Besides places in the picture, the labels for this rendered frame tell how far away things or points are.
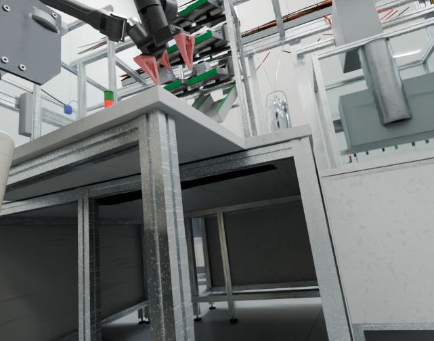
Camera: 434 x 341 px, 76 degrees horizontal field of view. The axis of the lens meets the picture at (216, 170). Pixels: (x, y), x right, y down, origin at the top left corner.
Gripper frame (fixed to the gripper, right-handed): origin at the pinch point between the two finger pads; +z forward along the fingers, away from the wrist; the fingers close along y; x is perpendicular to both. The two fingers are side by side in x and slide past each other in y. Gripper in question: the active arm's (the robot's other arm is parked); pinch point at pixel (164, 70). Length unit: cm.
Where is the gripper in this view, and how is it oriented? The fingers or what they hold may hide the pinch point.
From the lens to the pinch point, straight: 120.1
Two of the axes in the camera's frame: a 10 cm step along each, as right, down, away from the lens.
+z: 4.7, 5.5, 6.9
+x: -0.9, 8.1, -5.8
